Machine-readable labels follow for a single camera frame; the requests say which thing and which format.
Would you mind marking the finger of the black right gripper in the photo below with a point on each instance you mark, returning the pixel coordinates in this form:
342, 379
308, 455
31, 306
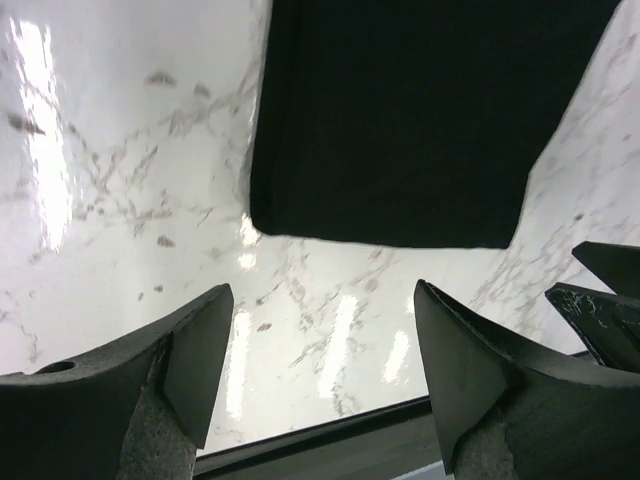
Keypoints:
607, 324
617, 266

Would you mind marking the black t shirt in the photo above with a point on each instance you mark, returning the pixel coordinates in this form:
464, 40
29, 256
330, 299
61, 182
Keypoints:
412, 124

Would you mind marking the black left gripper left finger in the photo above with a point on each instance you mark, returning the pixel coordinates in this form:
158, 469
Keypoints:
138, 407

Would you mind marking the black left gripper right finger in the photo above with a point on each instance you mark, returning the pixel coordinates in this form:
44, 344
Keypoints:
506, 407

